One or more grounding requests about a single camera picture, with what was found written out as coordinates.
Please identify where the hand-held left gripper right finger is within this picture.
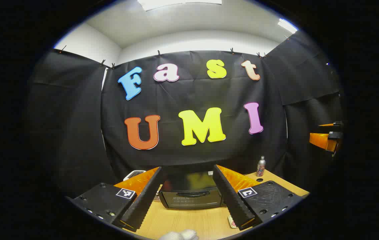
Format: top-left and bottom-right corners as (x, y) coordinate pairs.
(213, 164), (310, 231)

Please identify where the large ceiling light panel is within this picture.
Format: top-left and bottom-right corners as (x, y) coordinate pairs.
(138, 0), (222, 11)

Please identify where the small ceiling light panel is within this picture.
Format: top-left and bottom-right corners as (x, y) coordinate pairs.
(277, 18), (298, 34)

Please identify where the row of black cloth clips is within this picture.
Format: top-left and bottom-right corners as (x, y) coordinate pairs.
(60, 35), (290, 69)

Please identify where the black electric oven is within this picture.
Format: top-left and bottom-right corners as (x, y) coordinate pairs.
(159, 170), (225, 210)

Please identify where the black backdrop cloth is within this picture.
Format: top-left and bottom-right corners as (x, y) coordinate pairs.
(26, 30), (343, 197)

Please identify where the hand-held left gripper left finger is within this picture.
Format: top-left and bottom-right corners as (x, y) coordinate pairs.
(66, 167), (164, 233)

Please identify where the white toaster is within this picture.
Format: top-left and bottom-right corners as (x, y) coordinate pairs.
(123, 170), (147, 181)

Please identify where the silver spray bottle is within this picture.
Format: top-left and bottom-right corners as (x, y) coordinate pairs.
(256, 156), (266, 177)

